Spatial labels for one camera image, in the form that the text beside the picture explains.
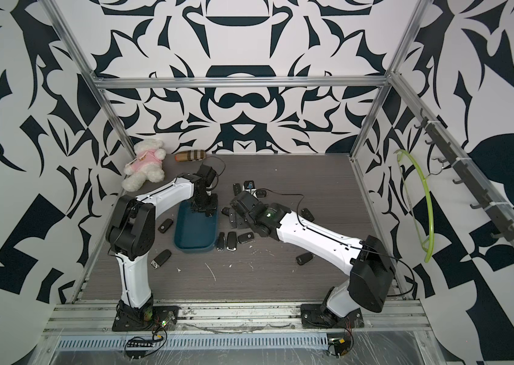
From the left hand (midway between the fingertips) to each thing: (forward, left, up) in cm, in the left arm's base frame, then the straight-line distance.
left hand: (211, 204), depth 98 cm
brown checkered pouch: (+29, +12, +1) cm, 31 cm away
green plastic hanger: (-30, -66, +22) cm, 76 cm away
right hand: (-12, -14, +13) cm, 22 cm away
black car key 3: (-16, -9, -2) cm, 18 cm away
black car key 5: (-24, -36, -2) cm, 43 cm away
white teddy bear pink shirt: (+26, +30, +6) cm, 40 cm away
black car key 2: (-2, -6, -3) cm, 7 cm away
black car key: (+9, -11, -2) cm, 14 cm away
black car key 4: (-14, -14, -3) cm, 20 cm away
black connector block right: (-50, -44, -5) cm, 66 cm away
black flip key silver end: (-16, -5, -2) cm, 17 cm away
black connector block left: (-48, +20, -7) cm, 52 cm away
